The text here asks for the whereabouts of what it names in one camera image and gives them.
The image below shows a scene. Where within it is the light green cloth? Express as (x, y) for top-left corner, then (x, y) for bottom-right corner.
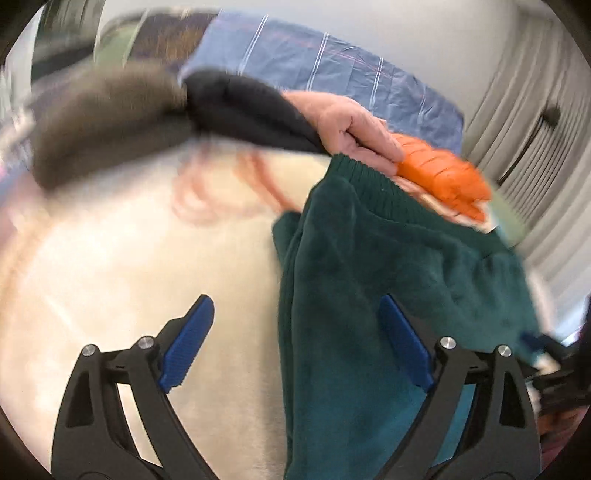
(487, 203), (529, 247)

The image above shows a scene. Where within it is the beige panelled cabinet door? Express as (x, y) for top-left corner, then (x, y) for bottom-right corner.
(462, 23), (591, 296)

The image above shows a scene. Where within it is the dark cabinet door handle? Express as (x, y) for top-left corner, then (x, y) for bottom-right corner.
(498, 105), (563, 186)

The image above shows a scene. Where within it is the pink quilted garment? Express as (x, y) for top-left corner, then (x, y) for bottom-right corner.
(281, 90), (444, 208)

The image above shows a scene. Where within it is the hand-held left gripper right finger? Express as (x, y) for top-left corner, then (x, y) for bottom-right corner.
(376, 294), (541, 480)

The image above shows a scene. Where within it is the blue plaid blanket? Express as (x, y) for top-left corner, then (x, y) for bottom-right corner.
(178, 11), (465, 155)

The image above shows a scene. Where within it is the green pillow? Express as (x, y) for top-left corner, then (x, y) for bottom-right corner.
(95, 23), (144, 70)

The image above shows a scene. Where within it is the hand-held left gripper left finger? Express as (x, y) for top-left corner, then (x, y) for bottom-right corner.
(51, 294), (218, 480)

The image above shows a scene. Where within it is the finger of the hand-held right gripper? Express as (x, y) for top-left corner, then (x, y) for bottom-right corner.
(519, 330), (563, 367)

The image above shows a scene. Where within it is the dark patterned pillow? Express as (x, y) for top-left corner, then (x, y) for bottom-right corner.
(124, 11), (218, 65)

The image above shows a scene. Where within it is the black sleeve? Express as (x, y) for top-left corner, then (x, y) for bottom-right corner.
(185, 69), (333, 155)

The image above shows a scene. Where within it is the brown fleece garment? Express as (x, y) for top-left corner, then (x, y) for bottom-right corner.
(32, 65), (192, 190)

